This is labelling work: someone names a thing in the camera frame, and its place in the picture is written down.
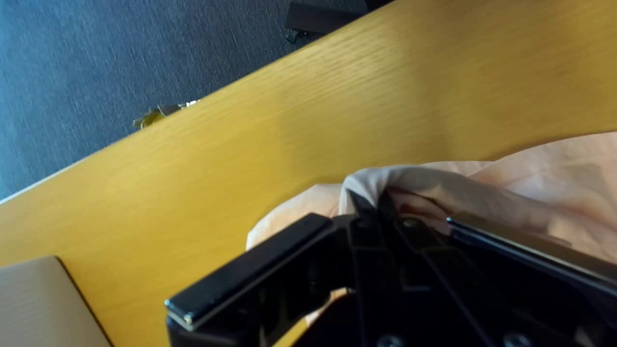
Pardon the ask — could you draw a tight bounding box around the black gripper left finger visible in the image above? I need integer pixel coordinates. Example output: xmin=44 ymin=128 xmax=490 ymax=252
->
xmin=164 ymin=190 xmax=382 ymax=347

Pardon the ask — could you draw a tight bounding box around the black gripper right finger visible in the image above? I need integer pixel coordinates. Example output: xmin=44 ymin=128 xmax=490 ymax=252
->
xmin=378 ymin=190 xmax=617 ymax=347

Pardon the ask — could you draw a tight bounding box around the cream printed t-shirt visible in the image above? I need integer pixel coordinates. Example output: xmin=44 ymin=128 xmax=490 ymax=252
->
xmin=245 ymin=130 xmax=617 ymax=265

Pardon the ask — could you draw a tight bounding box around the white plastic basket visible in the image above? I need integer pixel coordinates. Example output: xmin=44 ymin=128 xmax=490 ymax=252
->
xmin=0 ymin=254 xmax=116 ymax=347

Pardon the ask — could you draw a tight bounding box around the small yellowish floor object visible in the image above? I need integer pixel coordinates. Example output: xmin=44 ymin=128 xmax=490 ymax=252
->
xmin=131 ymin=97 xmax=202 ymax=130

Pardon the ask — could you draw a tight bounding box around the black tripod stand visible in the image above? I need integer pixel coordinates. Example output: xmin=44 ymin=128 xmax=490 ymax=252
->
xmin=283 ymin=0 xmax=395 ymax=45

